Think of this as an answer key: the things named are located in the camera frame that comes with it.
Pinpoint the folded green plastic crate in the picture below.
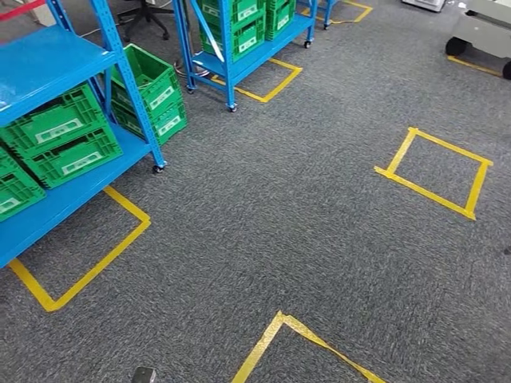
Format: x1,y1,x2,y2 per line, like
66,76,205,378
0,147,48,224
112,99,189,148
0,83,109,160
265,0,297,19
265,13,297,42
199,15,267,63
197,0,266,33
22,125,124,190

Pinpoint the round metal floor base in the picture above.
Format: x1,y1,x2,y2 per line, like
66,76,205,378
174,51,211,79

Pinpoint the yellow floor tape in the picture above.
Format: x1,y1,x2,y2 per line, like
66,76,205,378
447,54,503,79
230,310,387,383
209,57,303,105
299,0,374,26
374,126,494,222

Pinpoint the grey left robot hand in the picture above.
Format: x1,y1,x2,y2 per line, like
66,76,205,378
131,365,157,383

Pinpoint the blue metal shelf rack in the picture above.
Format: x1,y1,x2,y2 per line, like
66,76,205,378
171,0,319,113
296,0,340,30
0,0,168,269

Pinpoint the white equipment base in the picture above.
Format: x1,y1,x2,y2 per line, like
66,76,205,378
401,0,447,14

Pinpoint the black office chair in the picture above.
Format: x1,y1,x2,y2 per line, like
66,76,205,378
116,0,175,43

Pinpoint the white wheeled cart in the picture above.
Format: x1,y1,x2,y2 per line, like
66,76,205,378
445,0,511,81

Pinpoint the open green plastic crate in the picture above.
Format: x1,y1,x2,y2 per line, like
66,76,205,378
110,43,183,121

